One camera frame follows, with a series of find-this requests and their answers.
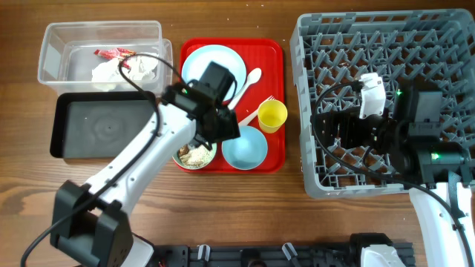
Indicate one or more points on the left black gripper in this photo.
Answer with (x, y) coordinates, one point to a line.
(228, 126)

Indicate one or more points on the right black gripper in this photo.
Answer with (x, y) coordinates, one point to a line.
(340, 118)

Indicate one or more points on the green bowl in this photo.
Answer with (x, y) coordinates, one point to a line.
(208, 163)

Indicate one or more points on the rice and food scraps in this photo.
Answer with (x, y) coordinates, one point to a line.
(196, 155)

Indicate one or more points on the light blue bowl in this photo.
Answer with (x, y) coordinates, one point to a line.
(246, 152)

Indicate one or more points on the yellow plastic cup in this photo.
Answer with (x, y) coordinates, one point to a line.
(272, 114)

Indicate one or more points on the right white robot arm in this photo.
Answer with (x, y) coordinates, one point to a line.
(437, 174)

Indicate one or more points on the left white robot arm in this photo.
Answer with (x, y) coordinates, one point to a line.
(91, 221)

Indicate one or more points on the grey dishwasher rack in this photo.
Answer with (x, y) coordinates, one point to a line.
(328, 50)

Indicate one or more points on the black waste tray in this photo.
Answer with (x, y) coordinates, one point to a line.
(97, 124)

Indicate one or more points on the clear plastic waste bin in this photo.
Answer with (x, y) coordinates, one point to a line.
(67, 55)

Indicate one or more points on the white plastic fork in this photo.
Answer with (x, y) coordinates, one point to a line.
(251, 116)

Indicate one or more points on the white plastic spoon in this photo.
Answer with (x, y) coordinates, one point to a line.
(253, 77)

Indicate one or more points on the light blue plate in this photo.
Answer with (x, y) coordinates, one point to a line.
(196, 63)

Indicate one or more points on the red serving tray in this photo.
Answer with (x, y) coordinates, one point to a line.
(267, 55)

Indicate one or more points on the red snack wrapper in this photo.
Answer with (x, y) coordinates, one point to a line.
(115, 53)

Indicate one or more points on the crumpled white tissue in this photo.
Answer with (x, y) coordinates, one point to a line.
(106, 75)

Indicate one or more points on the black mounting rail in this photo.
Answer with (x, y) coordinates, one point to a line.
(184, 256)

